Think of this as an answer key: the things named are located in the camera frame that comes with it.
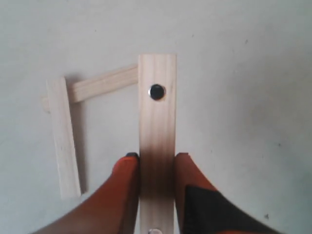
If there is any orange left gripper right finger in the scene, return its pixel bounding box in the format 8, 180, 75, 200
174, 153, 277, 234

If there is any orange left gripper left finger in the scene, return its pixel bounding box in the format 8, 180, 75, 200
36, 153, 140, 234

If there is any wooden stick with holes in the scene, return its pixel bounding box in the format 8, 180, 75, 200
138, 54, 177, 234

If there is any wood block behind gripper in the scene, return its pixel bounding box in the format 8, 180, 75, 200
68, 64, 138, 103

